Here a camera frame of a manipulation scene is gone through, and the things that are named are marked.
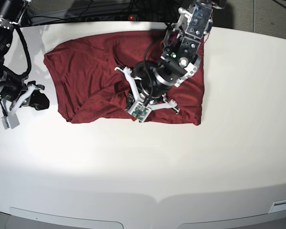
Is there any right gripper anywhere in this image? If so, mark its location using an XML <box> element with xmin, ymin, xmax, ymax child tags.
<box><xmin>16</xmin><ymin>84</ymin><xmax>50</xmax><ymax>111</ymax></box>

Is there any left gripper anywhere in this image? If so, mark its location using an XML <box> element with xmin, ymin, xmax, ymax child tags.
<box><xmin>131</xmin><ymin>81</ymin><xmax>169</xmax><ymax>105</ymax></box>

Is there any red long-sleeve T-shirt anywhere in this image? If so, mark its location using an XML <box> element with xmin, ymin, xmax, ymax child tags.
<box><xmin>43</xmin><ymin>30</ymin><xmax>205</xmax><ymax>126</ymax></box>

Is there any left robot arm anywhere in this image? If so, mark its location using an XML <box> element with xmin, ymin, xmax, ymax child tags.
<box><xmin>132</xmin><ymin>0</ymin><xmax>220</xmax><ymax>103</ymax></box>

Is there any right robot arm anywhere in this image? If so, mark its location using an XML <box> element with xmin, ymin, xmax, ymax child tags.
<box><xmin>0</xmin><ymin>0</ymin><xmax>50</xmax><ymax>112</ymax></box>

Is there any white power strip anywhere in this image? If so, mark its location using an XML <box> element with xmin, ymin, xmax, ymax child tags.
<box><xmin>80</xmin><ymin>14</ymin><xmax>153</xmax><ymax>23</ymax></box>

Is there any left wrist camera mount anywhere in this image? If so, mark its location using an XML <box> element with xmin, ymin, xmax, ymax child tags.
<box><xmin>114</xmin><ymin>66</ymin><xmax>180</xmax><ymax>123</ymax></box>

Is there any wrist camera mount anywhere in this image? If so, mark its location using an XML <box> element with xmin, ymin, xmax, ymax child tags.
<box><xmin>114</xmin><ymin>66</ymin><xmax>180</xmax><ymax>123</ymax></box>
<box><xmin>1</xmin><ymin>82</ymin><xmax>45</xmax><ymax>130</ymax></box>

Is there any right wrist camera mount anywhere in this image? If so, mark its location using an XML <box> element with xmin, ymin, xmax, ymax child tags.
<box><xmin>1</xmin><ymin>82</ymin><xmax>45</xmax><ymax>130</ymax></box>

